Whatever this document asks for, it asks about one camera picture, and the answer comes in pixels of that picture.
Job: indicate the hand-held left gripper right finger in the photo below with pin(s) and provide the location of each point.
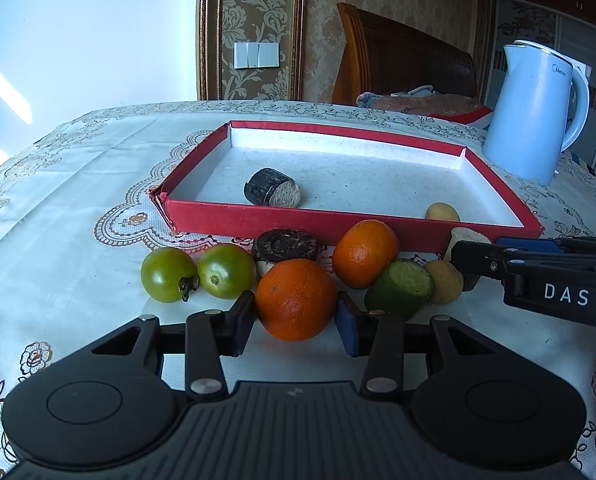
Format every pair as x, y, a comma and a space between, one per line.
348, 327

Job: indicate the white wall light switch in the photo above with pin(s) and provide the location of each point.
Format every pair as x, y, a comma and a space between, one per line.
257, 55

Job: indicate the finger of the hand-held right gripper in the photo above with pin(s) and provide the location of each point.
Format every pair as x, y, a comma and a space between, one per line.
477, 259
527, 245

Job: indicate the white embroidered tablecloth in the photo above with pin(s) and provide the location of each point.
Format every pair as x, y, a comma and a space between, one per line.
78, 185

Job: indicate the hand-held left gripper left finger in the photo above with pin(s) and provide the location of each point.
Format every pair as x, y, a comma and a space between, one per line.
243, 327

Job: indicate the pink pillow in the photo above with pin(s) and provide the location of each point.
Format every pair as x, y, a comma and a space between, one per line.
437, 105

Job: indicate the green cucumber chunk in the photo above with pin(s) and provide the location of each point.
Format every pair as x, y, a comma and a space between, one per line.
397, 287

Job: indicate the dark brown eggplant chunk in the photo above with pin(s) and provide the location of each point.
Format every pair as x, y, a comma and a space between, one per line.
285, 245

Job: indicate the small yellow potato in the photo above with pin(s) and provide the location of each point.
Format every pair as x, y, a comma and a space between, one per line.
441, 212
442, 282

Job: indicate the green tomato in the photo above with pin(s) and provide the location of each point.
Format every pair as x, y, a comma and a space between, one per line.
165, 272
225, 270

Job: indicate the grey blue cloth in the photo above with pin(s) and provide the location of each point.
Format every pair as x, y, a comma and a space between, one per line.
377, 97

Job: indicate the light blue electric kettle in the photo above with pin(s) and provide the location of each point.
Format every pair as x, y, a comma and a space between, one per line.
527, 115

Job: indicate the eggplant chunk with beige cut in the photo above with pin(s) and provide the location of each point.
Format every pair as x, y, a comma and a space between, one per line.
465, 235

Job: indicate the gold framed wallpaper panel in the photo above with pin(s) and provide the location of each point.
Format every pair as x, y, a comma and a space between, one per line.
204, 35

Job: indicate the black eggplant chunk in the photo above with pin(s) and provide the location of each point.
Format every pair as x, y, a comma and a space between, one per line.
263, 185

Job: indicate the red cardboard tray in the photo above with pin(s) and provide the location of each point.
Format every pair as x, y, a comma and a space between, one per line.
353, 175

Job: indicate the orange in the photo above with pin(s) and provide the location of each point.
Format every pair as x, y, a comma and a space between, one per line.
295, 300
365, 252

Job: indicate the sliding door wardrobe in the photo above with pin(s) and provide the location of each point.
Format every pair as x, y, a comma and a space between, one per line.
577, 35

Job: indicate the brown wooden headboard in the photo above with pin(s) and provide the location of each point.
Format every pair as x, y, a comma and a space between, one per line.
402, 60

